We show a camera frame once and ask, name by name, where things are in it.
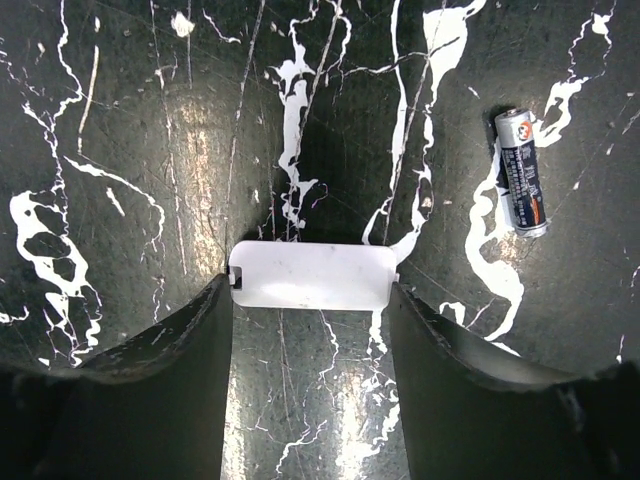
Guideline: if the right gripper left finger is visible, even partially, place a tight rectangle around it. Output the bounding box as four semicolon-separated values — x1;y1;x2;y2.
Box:
1;275;233;479

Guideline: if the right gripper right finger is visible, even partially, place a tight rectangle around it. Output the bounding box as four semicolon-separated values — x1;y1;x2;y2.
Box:
388;285;639;479

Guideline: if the white battery compartment cover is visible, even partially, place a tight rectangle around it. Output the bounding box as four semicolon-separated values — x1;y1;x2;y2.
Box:
228;240;397;311

